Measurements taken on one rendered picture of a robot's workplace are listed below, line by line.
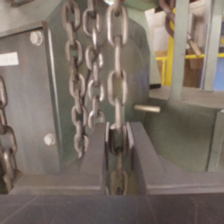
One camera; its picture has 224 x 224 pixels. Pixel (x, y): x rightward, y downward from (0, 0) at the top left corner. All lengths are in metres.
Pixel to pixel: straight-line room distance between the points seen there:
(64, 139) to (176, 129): 0.48
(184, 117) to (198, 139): 0.09
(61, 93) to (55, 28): 0.08
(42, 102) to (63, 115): 0.04
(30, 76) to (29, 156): 0.14
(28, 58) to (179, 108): 0.51
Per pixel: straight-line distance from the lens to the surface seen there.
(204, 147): 0.63
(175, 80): 0.62
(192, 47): 0.66
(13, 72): 0.29
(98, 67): 0.17
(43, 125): 0.25
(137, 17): 1.03
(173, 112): 0.63
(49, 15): 0.25
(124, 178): 0.17
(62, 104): 0.23
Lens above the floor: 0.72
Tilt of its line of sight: 15 degrees down
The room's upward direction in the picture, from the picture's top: 1 degrees counter-clockwise
